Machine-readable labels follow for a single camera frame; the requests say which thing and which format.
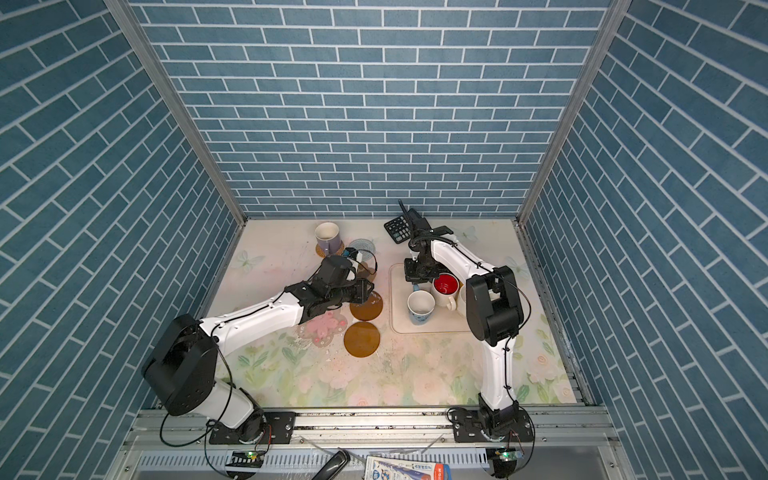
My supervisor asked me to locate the light blue floral mug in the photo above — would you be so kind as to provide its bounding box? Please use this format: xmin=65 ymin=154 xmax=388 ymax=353
xmin=406 ymin=284 xmax=436 ymax=326

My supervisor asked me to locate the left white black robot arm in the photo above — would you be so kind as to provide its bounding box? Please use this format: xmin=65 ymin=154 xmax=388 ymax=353
xmin=142 ymin=279 xmax=374 ymax=443

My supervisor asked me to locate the brown paw print coaster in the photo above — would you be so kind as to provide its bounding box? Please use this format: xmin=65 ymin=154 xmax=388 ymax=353
xmin=356 ymin=263 xmax=377 ymax=282

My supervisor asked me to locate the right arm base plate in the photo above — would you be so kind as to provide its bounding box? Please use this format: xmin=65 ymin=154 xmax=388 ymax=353
xmin=446 ymin=407 xmax=535 ymax=443

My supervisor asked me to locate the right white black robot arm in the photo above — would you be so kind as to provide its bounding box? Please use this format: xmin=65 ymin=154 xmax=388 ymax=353
xmin=399 ymin=204 xmax=531 ymax=438

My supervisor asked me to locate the white mug red inside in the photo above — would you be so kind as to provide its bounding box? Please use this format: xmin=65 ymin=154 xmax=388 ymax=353
xmin=431 ymin=273 xmax=460 ymax=311

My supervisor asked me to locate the black desk calculator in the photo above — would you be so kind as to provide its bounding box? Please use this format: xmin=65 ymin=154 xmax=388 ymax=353
xmin=384 ymin=215 xmax=411 ymax=244

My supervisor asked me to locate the tan rattan round coaster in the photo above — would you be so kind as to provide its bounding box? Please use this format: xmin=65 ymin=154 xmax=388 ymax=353
xmin=315 ymin=243 xmax=345 ymax=258

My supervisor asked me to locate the black handheld device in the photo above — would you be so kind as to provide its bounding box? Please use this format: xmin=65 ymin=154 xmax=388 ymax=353
xmin=312 ymin=450 xmax=351 ymax=480

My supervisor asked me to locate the beige rectangular tray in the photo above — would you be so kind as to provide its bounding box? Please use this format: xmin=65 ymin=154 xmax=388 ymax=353
xmin=389 ymin=263 xmax=470 ymax=334

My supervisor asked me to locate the white mug front right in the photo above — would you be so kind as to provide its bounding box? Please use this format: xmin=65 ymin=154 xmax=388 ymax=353
xmin=456 ymin=285 xmax=467 ymax=317

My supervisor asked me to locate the blue woven round coaster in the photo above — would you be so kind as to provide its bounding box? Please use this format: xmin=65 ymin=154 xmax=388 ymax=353
xmin=348 ymin=238 xmax=376 ymax=261

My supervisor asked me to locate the amber glossy round coaster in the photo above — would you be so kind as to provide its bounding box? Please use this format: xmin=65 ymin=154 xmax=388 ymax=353
xmin=350 ymin=291 xmax=384 ymax=321

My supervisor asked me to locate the printed paper box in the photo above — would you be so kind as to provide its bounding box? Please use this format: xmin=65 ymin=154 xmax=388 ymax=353
xmin=363 ymin=456 xmax=452 ymax=480

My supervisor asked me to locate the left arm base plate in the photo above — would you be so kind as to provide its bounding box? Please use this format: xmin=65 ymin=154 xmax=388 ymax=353
xmin=209 ymin=411 xmax=297 ymax=445

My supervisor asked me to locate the pink flower coaster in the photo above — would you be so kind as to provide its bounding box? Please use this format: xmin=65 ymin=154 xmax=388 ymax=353
xmin=298 ymin=310 xmax=349 ymax=348

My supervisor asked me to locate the lilac mug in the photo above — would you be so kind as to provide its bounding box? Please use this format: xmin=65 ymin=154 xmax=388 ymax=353
xmin=314 ymin=222 xmax=343 ymax=252

